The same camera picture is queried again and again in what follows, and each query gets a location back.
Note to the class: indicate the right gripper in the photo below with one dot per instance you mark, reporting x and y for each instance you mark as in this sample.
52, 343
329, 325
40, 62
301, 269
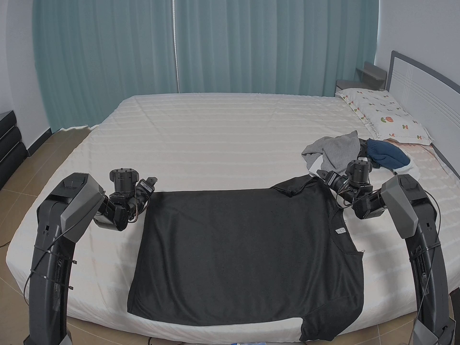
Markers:
337, 183

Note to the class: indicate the black T-shirt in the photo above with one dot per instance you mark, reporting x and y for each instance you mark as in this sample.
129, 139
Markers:
244, 257

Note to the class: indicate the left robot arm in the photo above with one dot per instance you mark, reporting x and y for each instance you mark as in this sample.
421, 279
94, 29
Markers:
75, 203

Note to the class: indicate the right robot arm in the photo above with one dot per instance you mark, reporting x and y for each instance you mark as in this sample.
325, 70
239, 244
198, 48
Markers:
406, 207

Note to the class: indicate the pile of clothes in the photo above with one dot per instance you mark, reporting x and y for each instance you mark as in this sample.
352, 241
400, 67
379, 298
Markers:
337, 153

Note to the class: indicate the bed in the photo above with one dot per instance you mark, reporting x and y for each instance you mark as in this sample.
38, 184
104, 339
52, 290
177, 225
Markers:
215, 138

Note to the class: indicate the white printed pillow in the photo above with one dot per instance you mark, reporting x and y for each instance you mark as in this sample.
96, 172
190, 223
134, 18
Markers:
384, 113

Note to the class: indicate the grey bedside table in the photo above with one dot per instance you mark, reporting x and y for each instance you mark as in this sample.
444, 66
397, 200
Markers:
373, 72

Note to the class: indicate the blue-green curtain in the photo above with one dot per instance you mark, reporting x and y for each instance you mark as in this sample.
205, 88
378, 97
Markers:
107, 49
276, 34

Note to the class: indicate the black chest of drawers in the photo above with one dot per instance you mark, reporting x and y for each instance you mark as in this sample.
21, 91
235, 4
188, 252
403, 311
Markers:
10, 149

